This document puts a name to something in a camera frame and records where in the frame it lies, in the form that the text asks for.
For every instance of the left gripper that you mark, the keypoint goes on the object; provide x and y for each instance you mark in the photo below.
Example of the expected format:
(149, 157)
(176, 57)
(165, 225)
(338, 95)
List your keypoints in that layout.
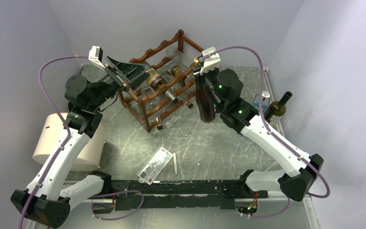
(126, 75)

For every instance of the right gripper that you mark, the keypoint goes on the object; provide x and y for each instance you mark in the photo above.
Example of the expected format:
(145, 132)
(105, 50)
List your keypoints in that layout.
(201, 77)

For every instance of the dark red wine bottle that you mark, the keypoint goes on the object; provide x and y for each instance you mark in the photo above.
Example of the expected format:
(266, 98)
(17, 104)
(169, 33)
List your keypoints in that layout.
(205, 108)

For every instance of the blue square bottle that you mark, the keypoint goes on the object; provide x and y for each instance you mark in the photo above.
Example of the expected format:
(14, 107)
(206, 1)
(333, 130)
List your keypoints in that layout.
(264, 97)

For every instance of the green wine bottle white label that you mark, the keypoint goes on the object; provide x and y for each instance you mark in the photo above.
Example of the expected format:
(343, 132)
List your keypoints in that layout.
(277, 109)

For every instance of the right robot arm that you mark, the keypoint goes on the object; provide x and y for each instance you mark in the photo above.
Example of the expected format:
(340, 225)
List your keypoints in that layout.
(219, 92)

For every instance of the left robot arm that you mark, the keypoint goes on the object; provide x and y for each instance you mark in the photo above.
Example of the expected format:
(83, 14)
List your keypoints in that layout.
(44, 200)

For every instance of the clear bottle bottom row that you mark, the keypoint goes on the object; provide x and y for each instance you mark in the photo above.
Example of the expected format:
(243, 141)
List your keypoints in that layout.
(153, 104)

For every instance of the green bottle brown label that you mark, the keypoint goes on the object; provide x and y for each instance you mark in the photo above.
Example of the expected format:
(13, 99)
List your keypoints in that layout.
(154, 81)

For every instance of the wooden wine rack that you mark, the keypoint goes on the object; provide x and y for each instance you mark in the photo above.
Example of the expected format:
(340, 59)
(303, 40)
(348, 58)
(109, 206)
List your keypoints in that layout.
(135, 101)

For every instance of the clear bottle lower rack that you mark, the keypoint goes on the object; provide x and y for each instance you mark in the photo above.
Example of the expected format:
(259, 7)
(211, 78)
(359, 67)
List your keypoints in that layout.
(178, 57)

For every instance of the white pen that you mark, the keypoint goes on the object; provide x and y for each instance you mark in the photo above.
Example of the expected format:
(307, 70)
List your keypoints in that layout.
(175, 163)

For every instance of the white cylindrical container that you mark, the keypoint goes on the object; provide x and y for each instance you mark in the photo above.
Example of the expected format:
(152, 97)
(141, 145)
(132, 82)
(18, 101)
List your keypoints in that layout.
(87, 160)

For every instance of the white printed card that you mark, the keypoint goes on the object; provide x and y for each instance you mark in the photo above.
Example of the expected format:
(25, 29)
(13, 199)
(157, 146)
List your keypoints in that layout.
(154, 166)

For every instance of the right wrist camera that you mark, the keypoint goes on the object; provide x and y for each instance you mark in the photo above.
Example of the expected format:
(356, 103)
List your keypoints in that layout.
(206, 62)

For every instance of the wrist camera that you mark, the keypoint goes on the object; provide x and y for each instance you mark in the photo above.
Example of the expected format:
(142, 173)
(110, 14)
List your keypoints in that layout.
(206, 62)
(95, 56)

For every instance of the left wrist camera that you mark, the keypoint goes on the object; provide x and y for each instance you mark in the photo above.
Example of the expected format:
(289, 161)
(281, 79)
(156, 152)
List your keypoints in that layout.
(95, 56)

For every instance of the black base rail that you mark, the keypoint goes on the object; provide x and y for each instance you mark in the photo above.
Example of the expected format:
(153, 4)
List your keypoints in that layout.
(130, 194)

